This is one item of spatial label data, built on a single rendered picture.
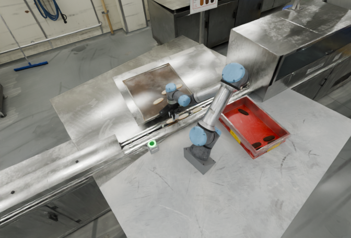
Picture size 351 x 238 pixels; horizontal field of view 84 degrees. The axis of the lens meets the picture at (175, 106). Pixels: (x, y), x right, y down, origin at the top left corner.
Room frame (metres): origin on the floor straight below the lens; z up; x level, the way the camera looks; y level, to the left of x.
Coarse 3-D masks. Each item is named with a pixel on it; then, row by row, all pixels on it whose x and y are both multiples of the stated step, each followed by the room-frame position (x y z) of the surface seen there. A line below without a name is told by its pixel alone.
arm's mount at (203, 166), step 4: (184, 148) 0.68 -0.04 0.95; (188, 148) 0.69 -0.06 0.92; (184, 152) 0.68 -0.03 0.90; (188, 152) 0.65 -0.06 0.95; (184, 156) 0.68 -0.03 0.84; (188, 156) 0.65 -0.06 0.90; (192, 156) 0.62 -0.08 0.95; (188, 160) 0.65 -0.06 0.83; (192, 160) 0.62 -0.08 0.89; (196, 160) 0.59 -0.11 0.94; (200, 160) 0.59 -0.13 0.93; (208, 160) 0.62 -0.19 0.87; (212, 160) 0.63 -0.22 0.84; (192, 164) 0.62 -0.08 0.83; (196, 164) 0.59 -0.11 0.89; (200, 164) 0.56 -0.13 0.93; (204, 164) 0.56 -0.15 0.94; (208, 164) 0.57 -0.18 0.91; (212, 164) 0.59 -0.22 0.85; (196, 168) 0.59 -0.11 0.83; (200, 168) 0.56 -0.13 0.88; (204, 168) 0.54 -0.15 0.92; (208, 168) 0.57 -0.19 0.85; (204, 172) 0.54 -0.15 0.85
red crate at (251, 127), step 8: (232, 112) 1.06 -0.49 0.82; (248, 112) 1.05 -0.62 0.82; (232, 120) 0.98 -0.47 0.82; (240, 120) 0.97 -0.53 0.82; (248, 120) 0.96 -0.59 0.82; (256, 120) 0.95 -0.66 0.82; (240, 128) 0.89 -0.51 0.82; (248, 128) 0.88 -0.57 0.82; (256, 128) 0.87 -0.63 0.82; (264, 128) 0.87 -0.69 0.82; (248, 136) 0.81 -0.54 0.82; (256, 136) 0.80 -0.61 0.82; (264, 136) 0.79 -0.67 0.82; (240, 144) 0.74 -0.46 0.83; (264, 144) 0.73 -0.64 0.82; (248, 152) 0.67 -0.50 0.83; (264, 152) 0.65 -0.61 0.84
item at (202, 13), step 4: (200, 12) 2.16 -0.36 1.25; (204, 12) 2.14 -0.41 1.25; (200, 16) 2.16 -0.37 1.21; (204, 16) 2.14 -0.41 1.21; (200, 20) 2.15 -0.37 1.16; (204, 20) 2.14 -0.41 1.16; (200, 24) 2.15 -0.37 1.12; (200, 28) 2.15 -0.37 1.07; (200, 32) 2.15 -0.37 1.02; (200, 36) 2.15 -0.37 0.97; (200, 40) 2.14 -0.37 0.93
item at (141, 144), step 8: (248, 88) 1.30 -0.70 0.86; (232, 96) 1.22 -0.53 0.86; (240, 96) 1.21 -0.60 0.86; (200, 112) 1.06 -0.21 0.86; (184, 120) 1.00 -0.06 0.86; (192, 120) 0.99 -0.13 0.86; (168, 128) 0.93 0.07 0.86; (176, 128) 0.92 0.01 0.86; (152, 136) 0.86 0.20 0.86; (160, 136) 0.86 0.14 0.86; (136, 144) 0.81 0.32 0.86; (144, 144) 0.80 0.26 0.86; (128, 152) 0.74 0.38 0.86; (120, 160) 0.70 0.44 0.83; (104, 168) 0.65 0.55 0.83; (88, 176) 0.60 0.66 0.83; (72, 184) 0.55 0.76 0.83; (56, 192) 0.51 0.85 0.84; (40, 200) 0.46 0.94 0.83; (24, 208) 0.42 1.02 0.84; (8, 216) 0.38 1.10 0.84
